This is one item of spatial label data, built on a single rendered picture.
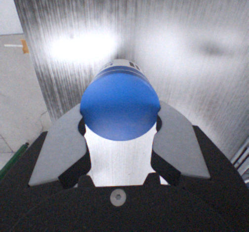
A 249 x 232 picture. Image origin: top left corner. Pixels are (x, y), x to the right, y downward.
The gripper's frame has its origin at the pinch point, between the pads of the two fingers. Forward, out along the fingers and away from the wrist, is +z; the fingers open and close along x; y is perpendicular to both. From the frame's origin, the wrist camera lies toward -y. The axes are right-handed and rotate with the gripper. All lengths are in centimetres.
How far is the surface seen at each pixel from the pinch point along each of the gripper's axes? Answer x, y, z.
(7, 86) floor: -110, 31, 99
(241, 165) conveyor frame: 39, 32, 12
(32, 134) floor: -111, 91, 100
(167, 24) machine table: 9.0, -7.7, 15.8
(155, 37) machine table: 7.0, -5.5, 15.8
